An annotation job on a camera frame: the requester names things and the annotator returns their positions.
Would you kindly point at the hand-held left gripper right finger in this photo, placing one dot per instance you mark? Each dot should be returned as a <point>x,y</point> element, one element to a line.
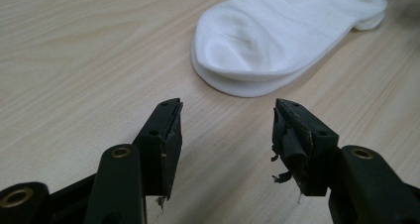
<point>303,144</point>

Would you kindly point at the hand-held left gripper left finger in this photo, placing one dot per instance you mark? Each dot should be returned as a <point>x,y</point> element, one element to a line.
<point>161,151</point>

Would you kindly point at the white sock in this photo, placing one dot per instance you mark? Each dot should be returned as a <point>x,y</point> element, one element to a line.
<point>264,35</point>
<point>251,87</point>

